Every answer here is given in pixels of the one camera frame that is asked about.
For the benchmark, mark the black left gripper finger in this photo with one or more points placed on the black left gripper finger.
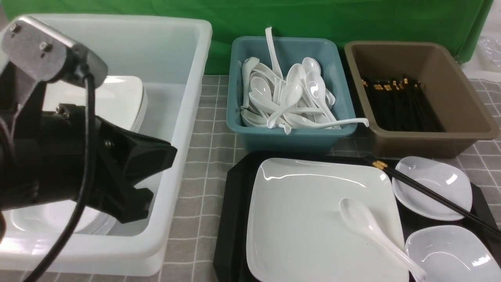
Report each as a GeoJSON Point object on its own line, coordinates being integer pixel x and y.
{"type": "Point", "coordinates": [132, 156]}
{"type": "Point", "coordinates": [115, 194]}

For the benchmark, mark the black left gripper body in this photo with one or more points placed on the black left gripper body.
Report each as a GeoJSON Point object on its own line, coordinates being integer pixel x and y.
{"type": "Point", "coordinates": [46, 156]}

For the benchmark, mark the white square rice plate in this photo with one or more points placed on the white square rice plate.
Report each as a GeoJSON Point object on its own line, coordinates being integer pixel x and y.
{"type": "Point", "coordinates": [295, 232]}

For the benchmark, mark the white ceramic soup spoon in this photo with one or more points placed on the white ceramic soup spoon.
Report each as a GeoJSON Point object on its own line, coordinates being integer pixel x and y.
{"type": "Point", "coordinates": [358, 217]}

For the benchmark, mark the white bowl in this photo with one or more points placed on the white bowl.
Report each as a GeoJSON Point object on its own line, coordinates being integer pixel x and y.
{"type": "Point", "coordinates": [441, 178]}
{"type": "Point", "coordinates": [450, 253]}

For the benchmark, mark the black chopstick pair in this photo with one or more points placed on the black chopstick pair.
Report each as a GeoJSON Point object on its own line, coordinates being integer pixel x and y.
{"type": "Point", "coordinates": [428, 192]}

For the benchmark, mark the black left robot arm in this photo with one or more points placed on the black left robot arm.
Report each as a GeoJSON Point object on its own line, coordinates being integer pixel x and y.
{"type": "Point", "coordinates": [2, 231]}

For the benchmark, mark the stack of white square plates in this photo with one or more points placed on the stack of white square plates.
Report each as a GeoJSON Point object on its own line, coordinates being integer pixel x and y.
{"type": "Point", "coordinates": [121, 100]}

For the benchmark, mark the stack of white bowls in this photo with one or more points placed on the stack of white bowls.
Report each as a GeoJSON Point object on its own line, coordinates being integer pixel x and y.
{"type": "Point", "coordinates": [53, 218]}

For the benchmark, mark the grey checked tablecloth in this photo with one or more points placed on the grey checked tablecloth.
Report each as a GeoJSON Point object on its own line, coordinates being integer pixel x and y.
{"type": "Point", "coordinates": [214, 150]}

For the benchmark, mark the white spoon over bin edge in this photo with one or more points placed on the white spoon over bin edge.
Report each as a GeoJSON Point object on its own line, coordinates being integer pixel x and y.
{"type": "Point", "coordinates": [297, 121]}

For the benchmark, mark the long upright white spoon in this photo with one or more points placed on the long upright white spoon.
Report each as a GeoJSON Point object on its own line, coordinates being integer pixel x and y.
{"type": "Point", "coordinates": [273, 55]}

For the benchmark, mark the pile of white spoons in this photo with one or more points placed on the pile of white spoons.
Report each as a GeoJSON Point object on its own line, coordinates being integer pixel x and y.
{"type": "Point", "coordinates": [266, 97]}

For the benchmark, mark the teal plastic spoon bin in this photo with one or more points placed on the teal plastic spoon bin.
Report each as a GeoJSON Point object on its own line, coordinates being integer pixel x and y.
{"type": "Point", "coordinates": [291, 51]}

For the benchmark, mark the pile of black chopsticks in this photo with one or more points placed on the pile of black chopsticks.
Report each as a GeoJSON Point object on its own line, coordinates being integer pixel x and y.
{"type": "Point", "coordinates": [400, 105]}

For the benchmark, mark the brown plastic chopstick bin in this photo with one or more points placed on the brown plastic chopstick bin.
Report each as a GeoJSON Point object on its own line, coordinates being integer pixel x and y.
{"type": "Point", "coordinates": [458, 107]}

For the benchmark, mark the green backdrop cloth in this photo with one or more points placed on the green backdrop cloth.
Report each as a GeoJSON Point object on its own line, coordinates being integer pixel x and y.
{"type": "Point", "coordinates": [454, 24]}

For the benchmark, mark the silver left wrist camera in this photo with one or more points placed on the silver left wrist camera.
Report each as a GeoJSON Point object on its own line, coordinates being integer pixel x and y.
{"type": "Point", "coordinates": [47, 54]}

